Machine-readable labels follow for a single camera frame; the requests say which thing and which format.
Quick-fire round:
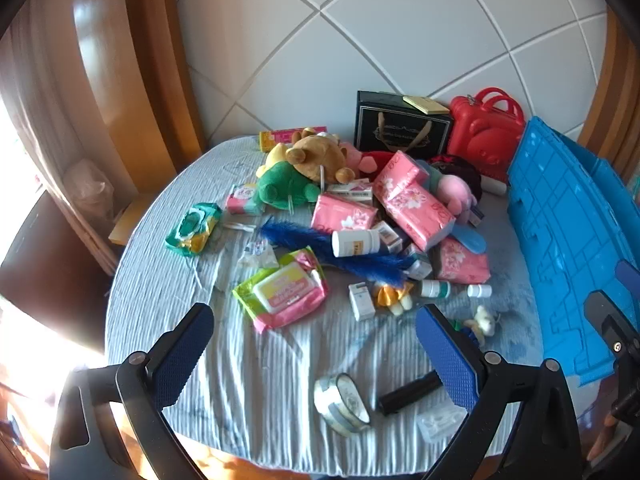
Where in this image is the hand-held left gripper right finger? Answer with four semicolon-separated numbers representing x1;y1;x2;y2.
416;304;583;480

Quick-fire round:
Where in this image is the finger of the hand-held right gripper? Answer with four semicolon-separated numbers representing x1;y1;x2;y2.
615;259;640;293
584;290;640;361

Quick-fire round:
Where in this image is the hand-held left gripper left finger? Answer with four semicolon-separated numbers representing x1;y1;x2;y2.
48;302;216;480

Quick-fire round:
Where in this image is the black flashlight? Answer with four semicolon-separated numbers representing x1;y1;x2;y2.
377;372;444;415

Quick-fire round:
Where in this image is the white plush keychain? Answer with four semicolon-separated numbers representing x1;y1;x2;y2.
462;305;502;339

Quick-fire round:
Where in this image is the clear plastic box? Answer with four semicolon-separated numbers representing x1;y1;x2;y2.
417;404;467;444

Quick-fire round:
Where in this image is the white bottle green label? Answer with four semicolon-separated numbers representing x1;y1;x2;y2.
419;280;452;299

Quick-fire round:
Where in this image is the blue plastic crate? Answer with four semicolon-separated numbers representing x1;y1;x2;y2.
506;116;640;388

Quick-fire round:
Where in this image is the small white medicine box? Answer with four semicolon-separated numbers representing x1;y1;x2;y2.
348;282;376;322

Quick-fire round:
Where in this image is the roll of tape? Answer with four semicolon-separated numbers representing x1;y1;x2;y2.
313;373;372;434

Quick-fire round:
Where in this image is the pink and green wipes pack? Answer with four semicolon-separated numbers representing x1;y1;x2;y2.
232;247;330;331

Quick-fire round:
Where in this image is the white pill bottle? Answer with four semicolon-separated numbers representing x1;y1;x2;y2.
332;229;384;259

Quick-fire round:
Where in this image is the person's right hand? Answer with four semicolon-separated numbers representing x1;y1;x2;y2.
586;412;623;463

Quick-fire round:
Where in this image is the pink floral tissue pack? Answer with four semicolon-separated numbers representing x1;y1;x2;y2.
372;150;431;202
310;193;379;234
379;182;457;252
434;237;491;282

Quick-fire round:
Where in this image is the blue striped tablecloth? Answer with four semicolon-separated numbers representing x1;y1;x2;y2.
105;136;543;476

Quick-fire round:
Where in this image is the white and green box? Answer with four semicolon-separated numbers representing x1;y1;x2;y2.
400;244;434;281

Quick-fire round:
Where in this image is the blue plush toy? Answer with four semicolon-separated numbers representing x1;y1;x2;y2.
449;224;487;256

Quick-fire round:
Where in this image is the small clear packet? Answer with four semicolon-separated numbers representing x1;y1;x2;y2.
237;239;279;269

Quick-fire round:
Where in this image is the green wet wipes pack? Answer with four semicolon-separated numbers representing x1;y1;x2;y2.
164;203;223;257

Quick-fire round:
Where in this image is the white barcode box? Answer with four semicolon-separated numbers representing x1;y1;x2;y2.
374;222;404;254

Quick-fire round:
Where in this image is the wooden stool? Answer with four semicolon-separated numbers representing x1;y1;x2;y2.
107;199;152;247

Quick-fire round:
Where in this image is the blue feather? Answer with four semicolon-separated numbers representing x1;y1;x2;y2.
259;217;417;287

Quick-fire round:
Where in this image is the small pink tissue pack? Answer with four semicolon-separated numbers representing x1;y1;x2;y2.
225;183;266;216

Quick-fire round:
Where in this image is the pink plush pig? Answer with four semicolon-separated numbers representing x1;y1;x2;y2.
429;161;482;217

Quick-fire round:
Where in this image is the clear plastic bag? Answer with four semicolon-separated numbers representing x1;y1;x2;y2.
64;159;114;217

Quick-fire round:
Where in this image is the dark maroon pouch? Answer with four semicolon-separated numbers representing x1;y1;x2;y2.
429;154;484;202

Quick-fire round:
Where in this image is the white and red medicine box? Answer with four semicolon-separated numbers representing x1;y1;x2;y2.
327;182;374;201

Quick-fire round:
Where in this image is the dark green plush frog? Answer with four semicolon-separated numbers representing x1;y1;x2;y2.
256;160;322;209

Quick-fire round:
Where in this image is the red bear suitcase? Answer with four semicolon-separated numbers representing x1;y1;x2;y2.
446;87;527;177

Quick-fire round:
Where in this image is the red plush toy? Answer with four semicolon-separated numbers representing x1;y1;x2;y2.
360;150;398;177

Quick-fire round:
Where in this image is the yellow plush toy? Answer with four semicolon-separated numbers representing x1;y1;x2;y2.
264;142;293;170

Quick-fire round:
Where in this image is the pink plush toy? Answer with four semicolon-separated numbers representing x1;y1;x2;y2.
339;142;382;172

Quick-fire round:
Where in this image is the brown teddy bear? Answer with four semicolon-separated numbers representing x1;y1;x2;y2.
286;132;357;184

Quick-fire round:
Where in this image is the pink and yellow box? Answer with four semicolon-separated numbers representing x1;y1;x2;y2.
258;127;329;152

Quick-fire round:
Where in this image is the black gift box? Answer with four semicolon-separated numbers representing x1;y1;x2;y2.
353;90;454;157

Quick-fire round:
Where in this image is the yellow sticky note pad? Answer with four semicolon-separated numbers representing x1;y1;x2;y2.
402;95;451;115

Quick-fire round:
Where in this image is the sheer curtain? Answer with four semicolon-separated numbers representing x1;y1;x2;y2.
0;10;101;201

